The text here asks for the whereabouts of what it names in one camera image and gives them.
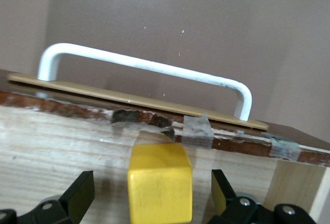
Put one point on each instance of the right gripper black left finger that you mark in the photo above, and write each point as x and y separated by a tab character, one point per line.
77	195

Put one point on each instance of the grey tape piece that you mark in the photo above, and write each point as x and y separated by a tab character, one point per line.
284	148
197	134

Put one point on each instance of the yellow wooden block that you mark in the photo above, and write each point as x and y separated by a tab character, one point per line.
159	182

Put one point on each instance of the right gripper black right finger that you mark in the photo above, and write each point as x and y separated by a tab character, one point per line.
227	203

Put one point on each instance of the light wood drawer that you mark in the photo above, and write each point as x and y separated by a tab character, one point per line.
51	144

